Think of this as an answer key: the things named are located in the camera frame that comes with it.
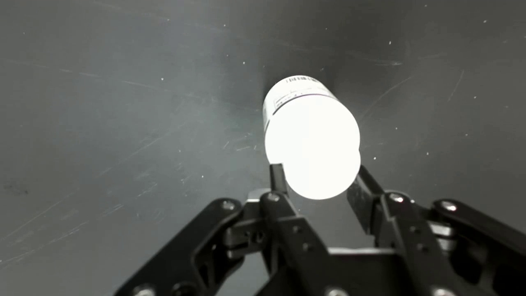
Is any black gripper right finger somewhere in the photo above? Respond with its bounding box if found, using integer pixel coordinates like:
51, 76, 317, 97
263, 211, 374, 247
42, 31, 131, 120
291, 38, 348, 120
346, 166, 526, 296

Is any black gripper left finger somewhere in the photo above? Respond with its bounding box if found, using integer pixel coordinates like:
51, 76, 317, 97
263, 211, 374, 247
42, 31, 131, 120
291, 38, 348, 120
113, 165, 328, 296

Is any white plastic bottle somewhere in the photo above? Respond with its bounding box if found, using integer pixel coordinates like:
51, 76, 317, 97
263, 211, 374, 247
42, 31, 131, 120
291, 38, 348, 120
263, 76, 361, 201

